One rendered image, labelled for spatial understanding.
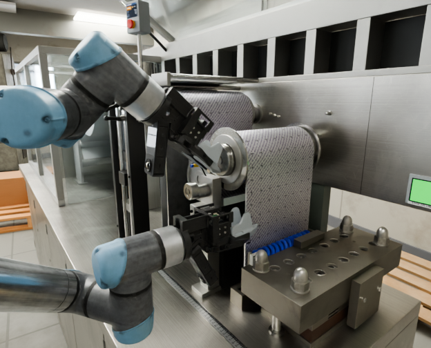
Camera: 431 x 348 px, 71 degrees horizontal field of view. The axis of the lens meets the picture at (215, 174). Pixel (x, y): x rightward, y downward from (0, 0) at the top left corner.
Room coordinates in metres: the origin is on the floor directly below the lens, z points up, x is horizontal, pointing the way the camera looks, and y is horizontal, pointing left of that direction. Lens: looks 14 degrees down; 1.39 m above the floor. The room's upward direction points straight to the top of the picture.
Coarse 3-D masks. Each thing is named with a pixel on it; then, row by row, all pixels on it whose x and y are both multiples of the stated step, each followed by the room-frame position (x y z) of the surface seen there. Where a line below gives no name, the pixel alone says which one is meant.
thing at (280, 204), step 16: (272, 176) 0.70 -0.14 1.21; (288, 176) 0.73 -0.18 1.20; (304, 176) 0.77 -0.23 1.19; (256, 192) 0.67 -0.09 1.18; (272, 192) 0.70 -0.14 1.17; (288, 192) 0.74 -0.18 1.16; (304, 192) 0.77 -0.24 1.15; (256, 208) 0.67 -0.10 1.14; (272, 208) 0.70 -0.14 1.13; (288, 208) 0.74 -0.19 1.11; (304, 208) 0.78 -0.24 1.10; (272, 224) 0.70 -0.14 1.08; (288, 224) 0.74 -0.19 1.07; (304, 224) 0.78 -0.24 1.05; (256, 240) 0.67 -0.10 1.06; (272, 240) 0.71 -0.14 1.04
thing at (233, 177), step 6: (216, 138) 0.72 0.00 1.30; (222, 138) 0.70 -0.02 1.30; (228, 138) 0.68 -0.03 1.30; (234, 144) 0.67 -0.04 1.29; (234, 150) 0.67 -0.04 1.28; (240, 156) 0.65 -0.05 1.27; (240, 162) 0.65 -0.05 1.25; (234, 168) 0.66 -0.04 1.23; (240, 168) 0.65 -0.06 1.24; (234, 174) 0.66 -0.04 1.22; (222, 180) 0.70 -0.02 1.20; (228, 180) 0.68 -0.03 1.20; (234, 180) 0.66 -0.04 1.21
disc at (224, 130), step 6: (216, 132) 0.72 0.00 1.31; (222, 132) 0.71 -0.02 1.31; (228, 132) 0.69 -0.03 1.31; (234, 132) 0.67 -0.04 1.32; (234, 138) 0.67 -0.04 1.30; (240, 138) 0.66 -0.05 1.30; (240, 144) 0.65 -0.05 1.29; (240, 150) 0.65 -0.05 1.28; (246, 150) 0.64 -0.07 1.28; (246, 156) 0.64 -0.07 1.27; (246, 162) 0.64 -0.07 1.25; (246, 168) 0.64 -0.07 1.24; (240, 174) 0.65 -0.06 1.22; (246, 174) 0.64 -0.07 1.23; (240, 180) 0.65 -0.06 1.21; (222, 186) 0.70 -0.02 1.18; (228, 186) 0.69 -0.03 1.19; (234, 186) 0.67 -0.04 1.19
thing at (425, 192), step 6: (414, 180) 0.66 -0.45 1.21; (420, 180) 0.66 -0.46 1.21; (414, 186) 0.66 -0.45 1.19; (420, 186) 0.65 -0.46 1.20; (426, 186) 0.64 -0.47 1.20; (414, 192) 0.66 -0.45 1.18; (420, 192) 0.65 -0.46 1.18; (426, 192) 0.64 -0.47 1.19; (414, 198) 0.66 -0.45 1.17; (420, 198) 0.65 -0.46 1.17; (426, 198) 0.64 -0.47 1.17
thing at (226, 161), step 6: (222, 144) 0.68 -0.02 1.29; (228, 144) 0.69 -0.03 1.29; (222, 150) 0.67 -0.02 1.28; (228, 150) 0.67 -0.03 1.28; (222, 156) 0.67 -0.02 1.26; (228, 156) 0.66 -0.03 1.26; (234, 156) 0.67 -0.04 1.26; (222, 162) 0.68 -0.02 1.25; (228, 162) 0.66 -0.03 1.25; (234, 162) 0.66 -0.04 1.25; (222, 168) 0.67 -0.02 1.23; (228, 168) 0.66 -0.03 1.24; (216, 174) 0.69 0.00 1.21; (222, 174) 0.67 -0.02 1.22; (228, 174) 0.67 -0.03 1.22
